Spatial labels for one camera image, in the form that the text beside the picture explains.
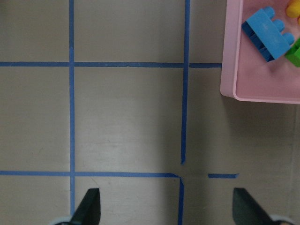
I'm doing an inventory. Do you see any blue toy block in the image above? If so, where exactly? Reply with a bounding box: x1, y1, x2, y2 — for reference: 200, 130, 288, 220
241, 6, 295, 62

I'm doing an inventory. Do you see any green toy block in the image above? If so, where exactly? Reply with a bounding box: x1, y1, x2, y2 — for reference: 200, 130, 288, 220
285, 38, 300, 68

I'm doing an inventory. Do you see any yellow toy block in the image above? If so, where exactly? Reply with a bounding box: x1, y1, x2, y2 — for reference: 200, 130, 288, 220
285, 0, 300, 18

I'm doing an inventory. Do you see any pink plastic box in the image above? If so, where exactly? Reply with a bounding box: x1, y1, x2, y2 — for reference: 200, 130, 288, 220
220, 0, 300, 104

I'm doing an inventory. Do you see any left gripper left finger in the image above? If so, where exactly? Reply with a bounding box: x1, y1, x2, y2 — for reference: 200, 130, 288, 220
69, 188, 101, 225

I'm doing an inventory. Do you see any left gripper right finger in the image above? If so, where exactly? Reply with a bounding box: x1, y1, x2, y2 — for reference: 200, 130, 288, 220
232, 187, 273, 225

